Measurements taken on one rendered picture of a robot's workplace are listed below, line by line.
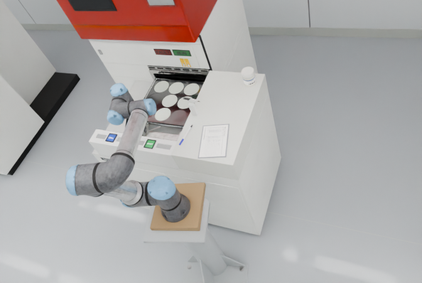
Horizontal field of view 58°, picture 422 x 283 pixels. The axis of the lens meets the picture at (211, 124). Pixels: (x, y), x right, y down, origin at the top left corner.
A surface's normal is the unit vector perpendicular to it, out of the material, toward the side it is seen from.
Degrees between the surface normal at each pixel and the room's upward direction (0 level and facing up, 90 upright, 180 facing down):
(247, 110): 0
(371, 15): 90
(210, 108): 0
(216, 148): 0
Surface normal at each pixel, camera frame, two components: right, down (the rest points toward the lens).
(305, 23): -0.32, 0.79
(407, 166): -0.25, -0.61
